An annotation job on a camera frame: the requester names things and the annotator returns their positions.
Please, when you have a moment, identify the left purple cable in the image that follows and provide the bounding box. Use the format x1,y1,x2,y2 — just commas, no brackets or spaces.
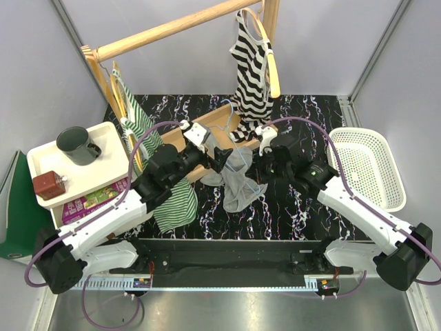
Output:
25,119,190,328

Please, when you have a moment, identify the purple book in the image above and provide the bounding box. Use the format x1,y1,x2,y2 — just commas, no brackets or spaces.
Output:
61,178,128,225

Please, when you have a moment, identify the wooden hanger left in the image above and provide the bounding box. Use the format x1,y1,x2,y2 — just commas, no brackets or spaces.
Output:
110,61,144,173

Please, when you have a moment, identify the wooden hanger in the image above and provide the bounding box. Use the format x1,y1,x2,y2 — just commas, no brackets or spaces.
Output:
110,61,144,173
243,8,281,99

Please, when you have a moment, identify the grey tank top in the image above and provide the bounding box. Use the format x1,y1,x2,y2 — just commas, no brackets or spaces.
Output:
201,146,268,213

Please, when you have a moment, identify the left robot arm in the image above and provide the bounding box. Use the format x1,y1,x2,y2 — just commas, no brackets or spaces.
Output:
31,143,233,294

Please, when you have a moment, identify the wooden clothes rack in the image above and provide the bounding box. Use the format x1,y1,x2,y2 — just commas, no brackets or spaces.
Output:
81,0,281,183

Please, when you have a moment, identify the dark green mug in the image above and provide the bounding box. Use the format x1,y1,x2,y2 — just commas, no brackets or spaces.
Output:
56,126,102,166

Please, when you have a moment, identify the white perforated plastic basket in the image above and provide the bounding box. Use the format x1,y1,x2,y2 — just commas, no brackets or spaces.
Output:
329,127,407,212

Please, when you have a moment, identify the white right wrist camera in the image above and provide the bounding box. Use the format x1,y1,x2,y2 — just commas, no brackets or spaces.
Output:
255,126,278,157

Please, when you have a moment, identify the red brown cube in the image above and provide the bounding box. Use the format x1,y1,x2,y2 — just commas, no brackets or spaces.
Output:
32,171,66,201

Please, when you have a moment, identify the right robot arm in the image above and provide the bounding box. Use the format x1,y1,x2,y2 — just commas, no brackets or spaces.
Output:
254,127,433,291

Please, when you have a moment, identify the blue wire hanger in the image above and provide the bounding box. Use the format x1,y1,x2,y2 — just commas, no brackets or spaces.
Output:
208,99,261,194

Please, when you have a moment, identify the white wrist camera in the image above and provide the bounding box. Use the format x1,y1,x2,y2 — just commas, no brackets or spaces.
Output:
255,126,278,157
180,120,211,153

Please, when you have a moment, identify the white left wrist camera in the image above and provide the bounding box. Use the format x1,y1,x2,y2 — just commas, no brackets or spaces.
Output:
180,120,211,153

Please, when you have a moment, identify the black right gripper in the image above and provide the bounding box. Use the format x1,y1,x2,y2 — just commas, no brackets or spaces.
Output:
246,145,292,185

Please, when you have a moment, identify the green binder folder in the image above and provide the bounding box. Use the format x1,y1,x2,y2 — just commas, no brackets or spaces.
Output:
1,150,54,260

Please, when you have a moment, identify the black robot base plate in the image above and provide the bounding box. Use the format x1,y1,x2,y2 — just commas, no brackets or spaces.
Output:
110,239,353,289

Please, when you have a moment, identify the black white striped tank top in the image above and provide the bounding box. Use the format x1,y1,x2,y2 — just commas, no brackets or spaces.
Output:
229,9,274,143

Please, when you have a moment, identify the wooden hanger right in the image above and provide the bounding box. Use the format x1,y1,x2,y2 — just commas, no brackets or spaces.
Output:
243,8,281,99

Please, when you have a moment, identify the green white striped top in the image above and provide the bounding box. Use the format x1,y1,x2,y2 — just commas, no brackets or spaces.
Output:
120,77,198,233

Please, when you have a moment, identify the white bedside shelf unit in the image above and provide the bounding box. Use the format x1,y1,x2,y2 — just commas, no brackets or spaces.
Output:
27,122,129,228

